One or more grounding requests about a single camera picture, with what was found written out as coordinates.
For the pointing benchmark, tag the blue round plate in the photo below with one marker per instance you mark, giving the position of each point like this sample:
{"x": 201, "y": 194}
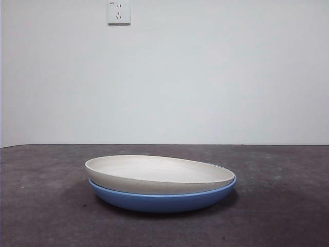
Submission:
{"x": 159, "y": 204}

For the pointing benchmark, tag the white wall socket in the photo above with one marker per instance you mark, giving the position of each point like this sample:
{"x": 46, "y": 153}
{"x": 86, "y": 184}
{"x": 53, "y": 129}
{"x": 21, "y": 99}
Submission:
{"x": 118, "y": 13}

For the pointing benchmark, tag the white round plate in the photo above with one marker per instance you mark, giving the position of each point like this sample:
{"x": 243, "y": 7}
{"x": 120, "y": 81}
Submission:
{"x": 159, "y": 171}

